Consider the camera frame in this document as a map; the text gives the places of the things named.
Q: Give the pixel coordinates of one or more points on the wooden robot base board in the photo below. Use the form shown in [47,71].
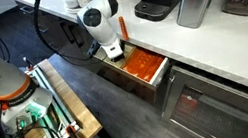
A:
[75,111]

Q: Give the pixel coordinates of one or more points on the red black bar clamp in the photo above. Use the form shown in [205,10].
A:
[28,64]

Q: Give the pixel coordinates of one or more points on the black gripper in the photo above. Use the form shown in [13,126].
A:
[118,58]

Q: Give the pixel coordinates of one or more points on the white wooden cutlery drawer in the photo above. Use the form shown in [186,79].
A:
[133,84]

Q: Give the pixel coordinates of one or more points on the white cup lids stack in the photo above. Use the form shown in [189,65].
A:
[70,1]

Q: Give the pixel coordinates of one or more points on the dark lower cabinet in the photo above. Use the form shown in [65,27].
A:
[59,25]

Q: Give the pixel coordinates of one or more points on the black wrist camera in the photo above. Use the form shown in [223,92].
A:
[93,47]

